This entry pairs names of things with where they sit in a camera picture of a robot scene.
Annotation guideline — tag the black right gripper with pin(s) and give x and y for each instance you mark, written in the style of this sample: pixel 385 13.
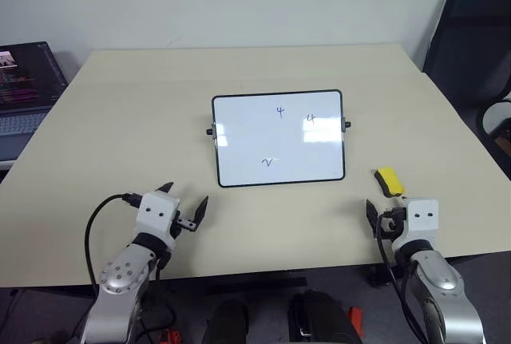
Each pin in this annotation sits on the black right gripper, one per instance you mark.
pixel 390 222

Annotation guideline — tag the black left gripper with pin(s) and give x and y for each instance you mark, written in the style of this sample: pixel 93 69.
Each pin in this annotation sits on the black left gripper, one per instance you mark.
pixel 187 224

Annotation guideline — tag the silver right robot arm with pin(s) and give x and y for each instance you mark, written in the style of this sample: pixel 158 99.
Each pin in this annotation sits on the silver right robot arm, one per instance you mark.
pixel 443 292

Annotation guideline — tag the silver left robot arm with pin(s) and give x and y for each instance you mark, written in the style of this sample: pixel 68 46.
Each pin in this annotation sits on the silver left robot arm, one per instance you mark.
pixel 120 276

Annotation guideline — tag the yellow and black eraser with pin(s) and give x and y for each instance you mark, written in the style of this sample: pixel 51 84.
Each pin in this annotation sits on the yellow and black eraser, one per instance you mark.
pixel 389 180

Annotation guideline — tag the orange plastic piece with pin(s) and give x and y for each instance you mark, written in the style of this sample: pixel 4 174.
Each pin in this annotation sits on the orange plastic piece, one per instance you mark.
pixel 356 320
pixel 169 337

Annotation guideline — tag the small black-framed whiteboard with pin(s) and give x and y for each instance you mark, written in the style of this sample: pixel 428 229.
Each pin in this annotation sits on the small black-framed whiteboard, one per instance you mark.
pixel 279 140

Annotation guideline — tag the dark rounded shape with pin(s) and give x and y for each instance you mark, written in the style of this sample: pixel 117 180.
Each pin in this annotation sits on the dark rounded shape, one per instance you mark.
pixel 319 318

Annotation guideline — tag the open laptop computer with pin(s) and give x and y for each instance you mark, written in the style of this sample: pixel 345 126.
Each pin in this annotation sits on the open laptop computer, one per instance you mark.
pixel 24 92

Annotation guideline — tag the black office chair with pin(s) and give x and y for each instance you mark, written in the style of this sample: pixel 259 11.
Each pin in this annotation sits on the black office chair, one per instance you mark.
pixel 467 40

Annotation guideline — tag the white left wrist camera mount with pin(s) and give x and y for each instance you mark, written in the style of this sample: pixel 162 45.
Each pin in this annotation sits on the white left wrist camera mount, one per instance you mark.
pixel 153 216

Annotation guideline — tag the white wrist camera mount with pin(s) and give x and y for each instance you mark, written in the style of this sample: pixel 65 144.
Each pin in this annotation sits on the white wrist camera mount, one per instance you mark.
pixel 153 216
pixel 421 220

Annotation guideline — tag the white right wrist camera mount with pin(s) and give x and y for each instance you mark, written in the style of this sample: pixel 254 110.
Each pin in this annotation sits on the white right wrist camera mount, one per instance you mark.
pixel 421 220

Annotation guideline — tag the black table leg bracket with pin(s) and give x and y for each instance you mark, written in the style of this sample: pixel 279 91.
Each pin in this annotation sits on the black table leg bracket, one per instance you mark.
pixel 379 276

